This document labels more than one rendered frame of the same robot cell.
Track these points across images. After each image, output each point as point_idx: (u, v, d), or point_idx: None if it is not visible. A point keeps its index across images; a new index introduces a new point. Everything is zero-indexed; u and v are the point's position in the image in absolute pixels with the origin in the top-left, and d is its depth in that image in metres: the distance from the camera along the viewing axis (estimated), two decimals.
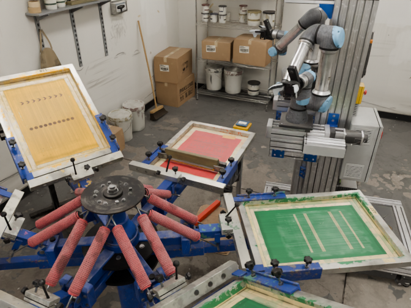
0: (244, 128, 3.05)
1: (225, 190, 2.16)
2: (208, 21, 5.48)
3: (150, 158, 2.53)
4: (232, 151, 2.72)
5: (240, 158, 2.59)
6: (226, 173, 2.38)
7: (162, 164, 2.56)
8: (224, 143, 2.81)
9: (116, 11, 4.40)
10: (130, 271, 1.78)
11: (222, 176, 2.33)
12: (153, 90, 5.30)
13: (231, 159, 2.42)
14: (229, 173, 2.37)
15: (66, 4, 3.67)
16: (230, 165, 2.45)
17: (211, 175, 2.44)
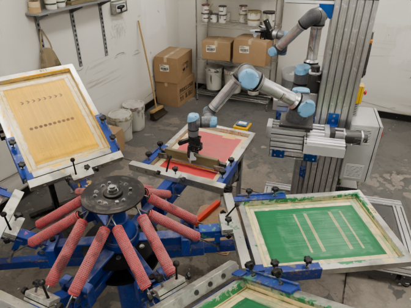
0: (244, 128, 3.05)
1: (225, 190, 2.16)
2: (208, 21, 5.48)
3: (150, 158, 2.53)
4: (232, 151, 2.72)
5: (240, 158, 2.59)
6: (226, 173, 2.38)
7: (162, 164, 2.56)
8: (224, 143, 2.81)
9: (116, 11, 4.40)
10: (130, 271, 1.78)
11: (222, 176, 2.33)
12: (153, 90, 5.30)
13: (231, 159, 2.42)
14: (229, 173, 2.37)
15: (66, 4, 3.67)
16: (230, 165, 2.45)
17: (211, 175, 2.44)
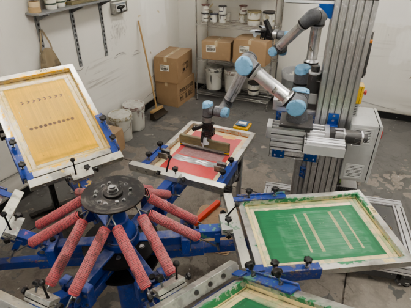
0: (244, 128, 3.05)
1: (225, 190, 2.16)
2: (208, 21, 5.48)
3: (150, 158, 2.53)
4: (232, 151, 2.72)
5: (240, 158, 2.59)
6: (226, 173, 2.38)
7: (162, 164, 2.57)
8: None
9: (116, 11, 4.40)
10: (130, 271, 1.78)
11: (222, 176, 2.33)
12: (153, 90, 5.30)
13: (231, 159, 2.42)
14: (229, 173, 2.37)
15: (66, 4, 3.67)
16: (230, 165, 2.45)
17: (211, 175, 2.44)
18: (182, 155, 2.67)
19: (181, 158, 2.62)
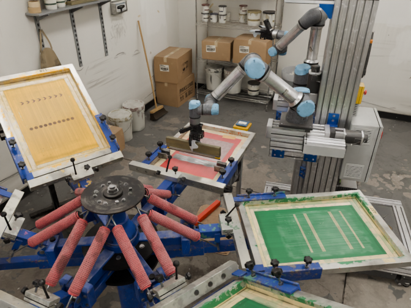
0: (244, 128, 3.05)
1: (225, 190, 2.16)
2: (208, 21, 5.48)
3: (150, 158, 2.53)
4: (232, 151, 2.72)
5: (240, 158, 2.59)
6: (226, 173, 2.38)
7: (162, 164, 2.56)
8: None
9: (116, 11, 4.40)
10: (130, 271, 1.78)
11: (222, 176, 2.33)
12: (153, 90, 5.30)
13: (231, 159, 2.42)
14: (229, 173, 2.37)
15: (66, 4, 3.67)
16: (230, 165, 2.45)
17: (211, 175, 2.44)
18: (182, 154, 2.67)
19: (181, 158, 2.62)
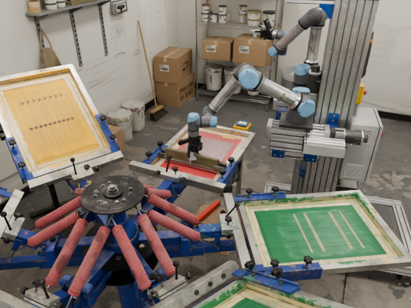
0: (244, 128, 3.05)
1: (225, 190, 2.16)
2: (208, 21, 5.48)
3: (150, 158, 2.53)
4: (232, 151, 2.72)
5: (240, 158, 2.59)
6: (226, 173, 2.38)
7: (162, 164, 2.56)
8: None
9: (116, 11, 4.40)
10: (130, 271, 1.78)
11: (222, 176, 2.33)
12: (153, 90, 5.30)
13: (231, 159, 2.42)
14: (229, 173, 2.37)
15: (66, 4, 3.67)
16: (230, 165, 2.45)
17: (211, 175, 2.44)
18: None
19: None
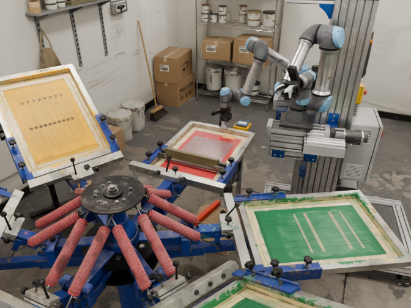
0: (244, 128, 3.05)
1: (225, 190, 2.16)
2: (208, 21, 5.48)
3: (150, 158, 2.53)
4: (232, 151, 2.72)
5: (240, 158, 2.59)
6: (226, 173, 2.38)
7: (162, 164, 2.56)
8: None
9: (116, 11, 4.40)
10: (130, 271, 1.78)
11: (222, 176, 2.33)
12: (153, 90, 5.30)
13: (231, 159, 2.42)
14: (229, 173, 2.37)
15: (66, 4, 3.67)
16: (230, 165, 2.45)
17: (211, 175, 2.44)
18: None
19: None
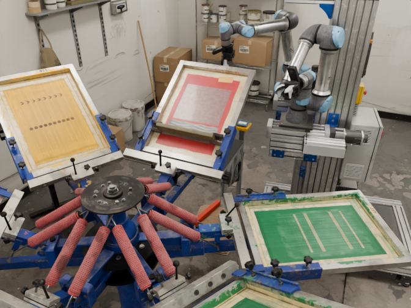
0: (244, 128, 3.05)
1: (224, 181, 2.08)
2: (208, 21, 5.48)
3: (143, 138, 2.38)
4: (230, 104, 2.43)
5: (238, 118, 2.34)
6: (224, 149, 2.22)
7: (158, 139, 2.42)
8: None
9: (116, 11, 4.40)
10: (130, 271, 1.78)
11: (219, 156, 2.19)
12: (153, 90, 5.30)
13: (227, 131, 2.21)
14: (226, 149, 2.21)
15: (66, 4, 3.67)
16: (227, 135, 2.25)
17: (210, 148, 2.30)
18: (177, 120, 2.46)
19: None
